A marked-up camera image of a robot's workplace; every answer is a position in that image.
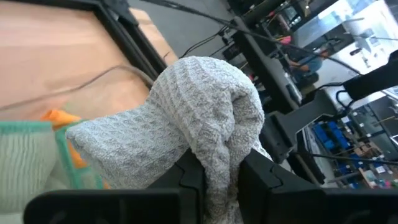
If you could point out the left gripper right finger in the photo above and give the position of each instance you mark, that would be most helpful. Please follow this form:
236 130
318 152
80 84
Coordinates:
258 177

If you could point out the blue storage bins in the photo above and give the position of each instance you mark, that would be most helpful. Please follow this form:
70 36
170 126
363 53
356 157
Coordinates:
329 137

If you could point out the person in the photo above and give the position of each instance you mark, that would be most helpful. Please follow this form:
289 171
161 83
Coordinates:
311 63

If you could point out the black metal beam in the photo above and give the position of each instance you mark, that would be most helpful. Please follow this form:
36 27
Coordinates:
264 62

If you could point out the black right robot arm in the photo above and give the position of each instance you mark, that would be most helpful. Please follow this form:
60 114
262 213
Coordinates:
373 81

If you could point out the orange microfiber towel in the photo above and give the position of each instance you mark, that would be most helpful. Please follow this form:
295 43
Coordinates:
59 117

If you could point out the pale green microfiber towel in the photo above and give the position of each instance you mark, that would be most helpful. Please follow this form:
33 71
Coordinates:
25 161

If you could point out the black aluminium table frame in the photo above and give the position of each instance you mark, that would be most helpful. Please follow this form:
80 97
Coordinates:
130 40

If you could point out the grey waffle microfiber towel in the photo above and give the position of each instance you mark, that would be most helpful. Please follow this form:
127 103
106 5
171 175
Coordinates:
186 109

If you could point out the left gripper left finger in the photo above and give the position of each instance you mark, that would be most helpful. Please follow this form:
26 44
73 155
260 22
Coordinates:
192 177

